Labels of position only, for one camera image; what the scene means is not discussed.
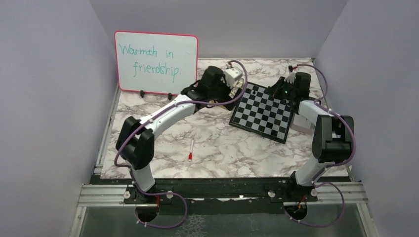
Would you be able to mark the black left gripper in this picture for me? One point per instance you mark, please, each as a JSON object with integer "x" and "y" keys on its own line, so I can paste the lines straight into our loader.
{"x": 227, "y": 98}

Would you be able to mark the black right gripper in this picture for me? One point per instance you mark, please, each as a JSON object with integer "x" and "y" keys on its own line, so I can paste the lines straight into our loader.
{"x": 273, "y": 91}

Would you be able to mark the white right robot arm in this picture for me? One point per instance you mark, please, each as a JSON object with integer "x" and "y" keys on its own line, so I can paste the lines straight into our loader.
{"x": 333, "y": 137}

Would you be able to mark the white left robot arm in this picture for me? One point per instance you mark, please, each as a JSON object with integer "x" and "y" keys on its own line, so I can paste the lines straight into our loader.
{"x": 136, "y": 141}

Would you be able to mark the gold tin tray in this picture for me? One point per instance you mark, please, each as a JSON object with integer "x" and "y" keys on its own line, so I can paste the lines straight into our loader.
{"x": 236, "y": 89}

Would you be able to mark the pink tin tray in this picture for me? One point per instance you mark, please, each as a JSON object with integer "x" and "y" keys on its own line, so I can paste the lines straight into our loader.
{"x": 301, "y": 124}

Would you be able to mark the black and silver chessboard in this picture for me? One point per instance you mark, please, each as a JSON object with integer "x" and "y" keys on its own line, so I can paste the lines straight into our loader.
{"x": 262, "y": 115}

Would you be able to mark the pink framed whiteboard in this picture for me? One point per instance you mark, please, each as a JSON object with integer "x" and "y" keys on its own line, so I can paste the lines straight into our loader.
{"x": 157, "y": 63}

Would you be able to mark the white and red marker pen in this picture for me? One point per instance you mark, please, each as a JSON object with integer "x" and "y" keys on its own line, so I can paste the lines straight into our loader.
{"x": 191, "y": 150}

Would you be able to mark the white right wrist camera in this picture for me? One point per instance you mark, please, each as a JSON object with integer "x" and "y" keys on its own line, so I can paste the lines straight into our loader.
{"x": 291, "y": 78}

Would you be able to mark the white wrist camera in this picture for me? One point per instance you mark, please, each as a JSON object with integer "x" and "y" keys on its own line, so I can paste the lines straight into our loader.
{"x": 233, "y": 77}
{"x": 291, "y": 78}

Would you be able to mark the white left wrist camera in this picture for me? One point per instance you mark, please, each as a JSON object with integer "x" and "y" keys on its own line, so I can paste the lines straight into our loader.
{"x": 233, "y": 77}

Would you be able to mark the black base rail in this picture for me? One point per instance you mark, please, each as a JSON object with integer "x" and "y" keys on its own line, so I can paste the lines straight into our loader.
{"x": 212, "y": 196}

